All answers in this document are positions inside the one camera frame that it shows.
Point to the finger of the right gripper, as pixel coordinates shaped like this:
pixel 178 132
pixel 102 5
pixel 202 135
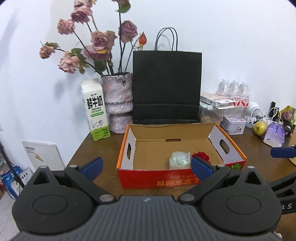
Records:
pixel 283 152

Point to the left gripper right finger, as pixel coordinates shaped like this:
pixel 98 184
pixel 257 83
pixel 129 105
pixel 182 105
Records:
pixel 211 178

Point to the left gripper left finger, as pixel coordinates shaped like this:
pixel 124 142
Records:
pixel 82 178

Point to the red fabric flower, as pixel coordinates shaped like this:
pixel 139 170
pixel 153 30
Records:
pixel 202 155

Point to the clear plastic item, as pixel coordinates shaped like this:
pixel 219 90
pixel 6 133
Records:
pixel 180 160

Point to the purple gift box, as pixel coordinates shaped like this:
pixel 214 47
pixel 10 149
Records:
pixel 274 135

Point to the yellow green apple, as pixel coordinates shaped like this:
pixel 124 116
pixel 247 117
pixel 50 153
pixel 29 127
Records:
pixel 260 128

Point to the white booklet on floor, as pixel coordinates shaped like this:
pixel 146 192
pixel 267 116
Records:
pixel 43 154

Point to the clear plastic food container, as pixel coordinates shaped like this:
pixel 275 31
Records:
pixel 212 114

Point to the red cardboard box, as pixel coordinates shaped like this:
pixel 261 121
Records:
pixel 161 156

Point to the flat white box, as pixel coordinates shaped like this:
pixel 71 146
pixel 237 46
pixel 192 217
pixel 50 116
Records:
pixel 216 100

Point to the black light stand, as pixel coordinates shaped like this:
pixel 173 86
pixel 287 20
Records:
pixel 16 176

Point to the white green milk carton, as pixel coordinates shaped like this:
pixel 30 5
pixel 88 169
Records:
pixel 96 115

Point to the black paper bag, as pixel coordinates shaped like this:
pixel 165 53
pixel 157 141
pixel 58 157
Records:
pixel 166 85

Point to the pink mottled vase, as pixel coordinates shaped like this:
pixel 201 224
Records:
pixel 117 90

